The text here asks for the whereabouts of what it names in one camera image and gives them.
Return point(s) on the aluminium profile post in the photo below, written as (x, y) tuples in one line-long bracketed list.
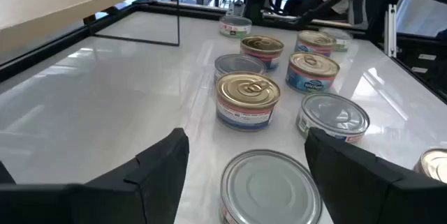
[(391, 30)]

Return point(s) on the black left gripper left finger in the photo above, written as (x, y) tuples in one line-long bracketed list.
[(157, 168)]

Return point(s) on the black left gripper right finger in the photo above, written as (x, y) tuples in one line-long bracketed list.
[(349, 182)]

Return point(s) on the black metal table frame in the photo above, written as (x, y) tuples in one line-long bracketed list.
[(160, 7)]

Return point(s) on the gold-lid salmon can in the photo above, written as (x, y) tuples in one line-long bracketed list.
[(314, 40), (262, 46), (248, 95), (311, 68), (434, 164)]

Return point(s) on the silver-lid tuna can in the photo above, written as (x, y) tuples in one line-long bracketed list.
[(269, 189), (344, 39), (239, 64), (335, 114), (235, 25)]

